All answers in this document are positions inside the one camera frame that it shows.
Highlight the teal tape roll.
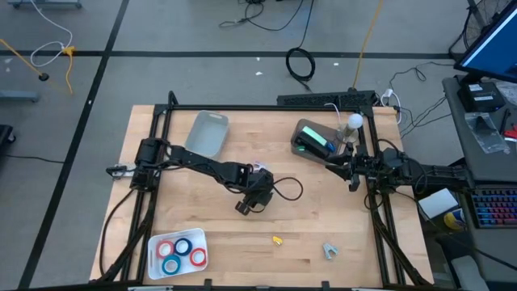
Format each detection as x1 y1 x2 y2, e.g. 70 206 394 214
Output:
161 254 183 276

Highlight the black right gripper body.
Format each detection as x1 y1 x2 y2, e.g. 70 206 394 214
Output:
343 143 369 194

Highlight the computer monitor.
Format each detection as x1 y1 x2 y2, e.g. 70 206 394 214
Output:
454 0 517 84

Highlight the orange yellow cord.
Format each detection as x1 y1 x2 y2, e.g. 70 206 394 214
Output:
62 46 77 96

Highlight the clear plastic bag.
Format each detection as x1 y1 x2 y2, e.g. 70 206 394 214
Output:
464 112 512 155

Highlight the long yellow hanging cable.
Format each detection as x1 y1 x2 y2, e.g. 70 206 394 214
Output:
351 0 385 91

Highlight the white light bulb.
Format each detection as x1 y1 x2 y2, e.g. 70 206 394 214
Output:
347 112 364 131

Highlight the black caster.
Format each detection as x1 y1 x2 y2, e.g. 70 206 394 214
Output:
0 124 17 153

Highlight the grey metal base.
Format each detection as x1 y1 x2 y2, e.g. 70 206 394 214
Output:
6 0 84 11
0 89 41 103

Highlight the red tape roll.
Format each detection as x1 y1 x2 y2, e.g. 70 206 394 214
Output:
189 247 208 268

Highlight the black floor fan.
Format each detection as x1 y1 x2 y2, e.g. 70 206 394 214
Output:
448 0 514 61

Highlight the white floor cable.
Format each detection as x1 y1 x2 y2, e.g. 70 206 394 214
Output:
28 0 74 69

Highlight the pink tape roll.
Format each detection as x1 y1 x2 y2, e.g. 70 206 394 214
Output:
155 239 175 259

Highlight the black looped cable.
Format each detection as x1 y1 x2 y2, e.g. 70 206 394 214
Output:
99 186 138 280

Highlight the coiled black cable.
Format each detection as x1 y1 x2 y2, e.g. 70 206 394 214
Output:
285 0 317 92

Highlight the black power cable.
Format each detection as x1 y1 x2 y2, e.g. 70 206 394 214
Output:
6 154 68 165

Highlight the white lamp cord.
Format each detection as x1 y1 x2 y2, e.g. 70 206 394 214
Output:
324 102 343 122

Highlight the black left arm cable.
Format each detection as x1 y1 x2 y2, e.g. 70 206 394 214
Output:
271 176 305 202

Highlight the black stapler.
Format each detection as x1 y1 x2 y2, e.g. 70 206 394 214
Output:
293 135 331 160

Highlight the brass lamp socket base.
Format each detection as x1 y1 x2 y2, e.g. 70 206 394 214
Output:
337 122 359 146

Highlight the tangled black cable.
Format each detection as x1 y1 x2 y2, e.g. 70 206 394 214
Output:
388 60 457 141

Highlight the black metal table frame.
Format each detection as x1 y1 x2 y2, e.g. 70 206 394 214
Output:
96 91 433 291

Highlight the light grey plastic bin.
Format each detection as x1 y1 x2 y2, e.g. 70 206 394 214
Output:
184 109 230 162

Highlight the black perforated box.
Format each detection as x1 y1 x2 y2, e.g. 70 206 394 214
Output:
276 90 377 109

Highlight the white power adapter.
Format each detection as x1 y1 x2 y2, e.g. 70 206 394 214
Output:
379 88 403 126

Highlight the white plastic bin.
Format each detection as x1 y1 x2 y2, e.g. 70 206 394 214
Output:
147 227 209 280

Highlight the thin black floor cable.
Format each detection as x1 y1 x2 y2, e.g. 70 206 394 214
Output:
220 0 305 32

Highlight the black mini computer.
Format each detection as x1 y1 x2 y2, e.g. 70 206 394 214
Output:
458 80 506 113

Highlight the yellow tape roll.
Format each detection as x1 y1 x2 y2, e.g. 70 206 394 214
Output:
443 209 465 230

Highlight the dark blue tape roll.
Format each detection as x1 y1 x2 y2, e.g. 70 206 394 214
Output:
174 237 193 257

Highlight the grey desk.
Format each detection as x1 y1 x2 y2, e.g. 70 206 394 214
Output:
442 74 517 291

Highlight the white notepad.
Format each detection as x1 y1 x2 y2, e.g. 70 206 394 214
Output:
418 188 460 221

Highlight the light blue staple remover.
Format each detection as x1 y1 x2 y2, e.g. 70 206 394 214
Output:
322 242 339 260

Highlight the dark translucent plastic bin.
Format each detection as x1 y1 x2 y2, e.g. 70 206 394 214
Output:
289 117 344 166

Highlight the mint green stapler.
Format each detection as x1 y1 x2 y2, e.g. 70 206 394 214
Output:
301 125 329 147

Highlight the yellow cable with black plug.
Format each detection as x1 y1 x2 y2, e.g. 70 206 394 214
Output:
0 38 50 82

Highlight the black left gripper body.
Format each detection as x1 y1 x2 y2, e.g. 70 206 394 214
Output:
235 168 276 216

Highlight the backlit keyboard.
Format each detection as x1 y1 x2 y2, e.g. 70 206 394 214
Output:
470 184 517 230

